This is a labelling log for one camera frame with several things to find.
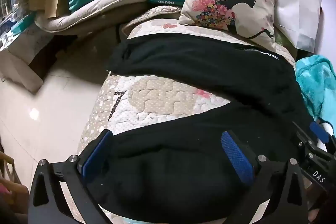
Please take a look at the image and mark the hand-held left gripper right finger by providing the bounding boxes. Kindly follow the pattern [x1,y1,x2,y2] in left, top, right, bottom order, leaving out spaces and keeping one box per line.
[220,130,309,224]

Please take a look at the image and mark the patchwork quilted blanket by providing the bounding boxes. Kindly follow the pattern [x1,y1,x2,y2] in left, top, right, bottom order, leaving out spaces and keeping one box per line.
[76,18,297,224]

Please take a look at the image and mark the wooden chair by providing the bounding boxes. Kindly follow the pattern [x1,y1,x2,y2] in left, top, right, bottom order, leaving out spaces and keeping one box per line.
[0,145,29,214]

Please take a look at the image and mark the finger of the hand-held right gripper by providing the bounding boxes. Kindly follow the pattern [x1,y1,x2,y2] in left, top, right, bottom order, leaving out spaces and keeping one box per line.
[292,122,319,155]
[309,121,336,146]

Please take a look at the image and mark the teal carton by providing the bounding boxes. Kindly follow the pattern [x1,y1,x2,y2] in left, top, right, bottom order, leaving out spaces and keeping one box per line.
[10,13,37,35]

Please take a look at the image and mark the white paper bag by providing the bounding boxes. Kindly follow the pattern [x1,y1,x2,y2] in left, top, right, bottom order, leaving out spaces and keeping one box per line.
[268,0,323,54]

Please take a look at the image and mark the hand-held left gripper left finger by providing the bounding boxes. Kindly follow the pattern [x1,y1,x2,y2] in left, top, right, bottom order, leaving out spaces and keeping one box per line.
[28,129,116,224]

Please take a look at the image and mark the beige seat cushion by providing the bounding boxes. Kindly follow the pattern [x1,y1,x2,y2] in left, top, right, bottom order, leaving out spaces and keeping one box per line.
[35,0,149,35]

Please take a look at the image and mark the large flat cardboard carton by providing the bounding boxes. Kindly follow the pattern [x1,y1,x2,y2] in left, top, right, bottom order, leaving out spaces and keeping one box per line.
[0,27,57,94]

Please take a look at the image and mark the teal fleece towel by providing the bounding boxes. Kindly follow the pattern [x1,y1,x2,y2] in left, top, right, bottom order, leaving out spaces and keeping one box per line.
[295,55,336,132]

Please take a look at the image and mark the black pants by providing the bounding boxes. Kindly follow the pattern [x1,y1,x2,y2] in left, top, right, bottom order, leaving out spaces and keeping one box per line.
[87,32,322,223]

